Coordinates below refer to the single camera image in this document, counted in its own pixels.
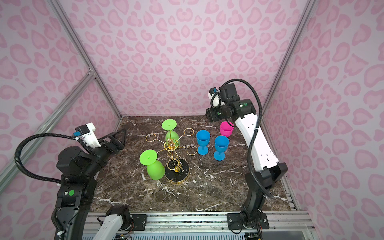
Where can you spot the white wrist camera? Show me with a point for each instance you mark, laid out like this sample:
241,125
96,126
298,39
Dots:
215,98
86,133

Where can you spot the blue wine glass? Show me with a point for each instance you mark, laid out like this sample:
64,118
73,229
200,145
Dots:
203,139
221,145

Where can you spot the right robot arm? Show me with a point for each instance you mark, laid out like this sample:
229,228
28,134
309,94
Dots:
264,168

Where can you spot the back green wine glass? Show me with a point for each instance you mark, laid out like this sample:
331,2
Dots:
172,138

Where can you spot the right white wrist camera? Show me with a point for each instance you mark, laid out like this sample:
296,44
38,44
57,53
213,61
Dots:
215,98

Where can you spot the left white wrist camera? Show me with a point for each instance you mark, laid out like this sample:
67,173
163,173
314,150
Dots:
86,133

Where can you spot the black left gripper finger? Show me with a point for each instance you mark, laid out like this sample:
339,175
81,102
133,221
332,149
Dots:
119,136
115,145

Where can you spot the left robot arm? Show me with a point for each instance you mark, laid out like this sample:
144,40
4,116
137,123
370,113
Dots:
78,183

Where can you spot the gold wire glass rack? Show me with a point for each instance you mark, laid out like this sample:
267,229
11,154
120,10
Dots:
177,168

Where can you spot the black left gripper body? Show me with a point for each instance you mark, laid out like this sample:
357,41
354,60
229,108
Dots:
99,157

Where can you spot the green wine glass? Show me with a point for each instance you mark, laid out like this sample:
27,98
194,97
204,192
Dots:
172,138
155,168

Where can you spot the aluminium frame post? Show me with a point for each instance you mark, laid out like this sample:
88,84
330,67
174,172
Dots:
10,172

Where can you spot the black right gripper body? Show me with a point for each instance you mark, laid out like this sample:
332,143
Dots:
218,113

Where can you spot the magenta wine glass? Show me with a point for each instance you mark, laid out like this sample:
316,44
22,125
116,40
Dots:
226,129

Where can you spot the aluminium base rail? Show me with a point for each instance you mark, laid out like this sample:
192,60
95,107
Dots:
295,225

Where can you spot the front green wine glass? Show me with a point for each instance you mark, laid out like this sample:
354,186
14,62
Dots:
155,168

